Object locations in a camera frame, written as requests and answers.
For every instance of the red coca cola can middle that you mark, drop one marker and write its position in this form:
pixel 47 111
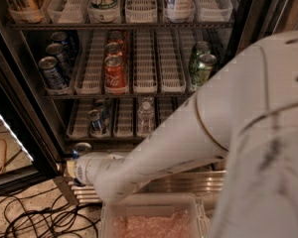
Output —
pixel 114 49

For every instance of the blue pepsi can middle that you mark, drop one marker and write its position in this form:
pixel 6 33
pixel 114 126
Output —
pixel 58 51

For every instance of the red coca cola can rear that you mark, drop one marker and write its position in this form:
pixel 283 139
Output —
pixel 116 37

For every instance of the water bottle bottom centre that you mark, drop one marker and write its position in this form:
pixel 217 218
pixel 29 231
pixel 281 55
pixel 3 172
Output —
pixel 145 118

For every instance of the open fridge glass door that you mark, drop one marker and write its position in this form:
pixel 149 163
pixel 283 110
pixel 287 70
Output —
pixel 23 162

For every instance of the blue pepsi can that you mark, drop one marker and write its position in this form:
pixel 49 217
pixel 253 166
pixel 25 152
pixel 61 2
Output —
pixel 52 73
pixel 65 40
pixel 58 51

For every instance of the red coca cola can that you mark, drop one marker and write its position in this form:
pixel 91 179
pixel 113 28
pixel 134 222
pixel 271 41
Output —
pixel 114 49
pixel 116 37
pixel 114 72

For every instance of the clear bin pink bubble wrap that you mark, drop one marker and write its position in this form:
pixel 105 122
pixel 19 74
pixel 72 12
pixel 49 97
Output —
pixel 155 215

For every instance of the closed right fridge door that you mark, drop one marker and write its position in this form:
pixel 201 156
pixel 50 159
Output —
pixel 268 17

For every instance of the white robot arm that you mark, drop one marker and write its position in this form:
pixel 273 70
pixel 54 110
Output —
pixel 245 115

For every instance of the blue pepsi can rear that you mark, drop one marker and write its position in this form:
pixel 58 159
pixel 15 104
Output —
pixel 65 40

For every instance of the red coca cola can front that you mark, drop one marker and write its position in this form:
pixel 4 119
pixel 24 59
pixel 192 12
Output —
pixel 114 72

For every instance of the blue pepsi can front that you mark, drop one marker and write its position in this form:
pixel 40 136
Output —
pixel 52 73

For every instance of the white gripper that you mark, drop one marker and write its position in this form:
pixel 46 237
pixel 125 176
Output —
pixel 85 168

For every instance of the blue redbull can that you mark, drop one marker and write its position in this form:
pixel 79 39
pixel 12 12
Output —
pixel 103 107
pixel 80 149
pixel 96 122

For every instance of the green soda can rear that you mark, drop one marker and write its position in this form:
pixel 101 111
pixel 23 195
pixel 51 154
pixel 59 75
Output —
pixel 198 49

